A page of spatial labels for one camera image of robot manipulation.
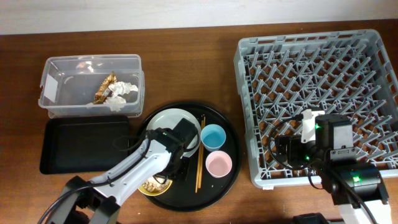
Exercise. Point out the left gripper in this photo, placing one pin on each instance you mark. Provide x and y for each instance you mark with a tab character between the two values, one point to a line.
183	173

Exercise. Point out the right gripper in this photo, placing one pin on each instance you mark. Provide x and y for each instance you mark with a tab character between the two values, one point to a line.
293	142

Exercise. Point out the food scraps with rice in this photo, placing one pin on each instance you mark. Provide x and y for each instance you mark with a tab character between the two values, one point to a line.
155	184

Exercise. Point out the pink cup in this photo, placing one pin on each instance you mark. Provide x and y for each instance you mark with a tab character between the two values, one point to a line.
218	164

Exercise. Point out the yellow bowl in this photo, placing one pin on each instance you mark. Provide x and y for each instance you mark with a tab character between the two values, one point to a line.
152	194

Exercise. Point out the light blue cup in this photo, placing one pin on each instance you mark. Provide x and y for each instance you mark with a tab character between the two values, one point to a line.
213	137

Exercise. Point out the white napkin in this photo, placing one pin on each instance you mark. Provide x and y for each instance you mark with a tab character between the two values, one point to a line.
116	91

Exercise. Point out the brown snack wrapper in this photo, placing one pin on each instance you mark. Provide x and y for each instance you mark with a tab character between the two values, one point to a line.
103	90

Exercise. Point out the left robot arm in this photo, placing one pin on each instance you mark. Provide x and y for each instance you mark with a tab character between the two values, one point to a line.
99	199

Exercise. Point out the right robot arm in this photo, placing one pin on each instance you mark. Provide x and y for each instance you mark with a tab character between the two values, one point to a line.
356	188

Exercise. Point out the grey dishwasher rack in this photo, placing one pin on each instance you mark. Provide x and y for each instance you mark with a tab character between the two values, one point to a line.
345	72

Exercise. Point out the round black serving tray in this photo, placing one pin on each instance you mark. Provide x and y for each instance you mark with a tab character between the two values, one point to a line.
181	195

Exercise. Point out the grey plate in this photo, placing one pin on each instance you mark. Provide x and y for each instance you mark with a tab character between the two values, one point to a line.
169	118

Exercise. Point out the wooden chopstick left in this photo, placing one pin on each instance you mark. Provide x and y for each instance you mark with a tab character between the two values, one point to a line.
196	186

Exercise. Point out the wooden chopstick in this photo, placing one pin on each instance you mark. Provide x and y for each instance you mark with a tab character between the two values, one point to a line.
196	186
201	156

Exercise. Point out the wooden chopstick right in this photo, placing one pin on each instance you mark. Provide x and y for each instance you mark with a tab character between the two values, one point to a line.
201	156

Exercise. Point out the black rectangular tray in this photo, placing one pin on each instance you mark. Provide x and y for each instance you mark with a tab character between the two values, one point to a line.
83	144

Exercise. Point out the clear plastic bin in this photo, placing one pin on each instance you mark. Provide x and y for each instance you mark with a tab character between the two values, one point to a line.
69	84

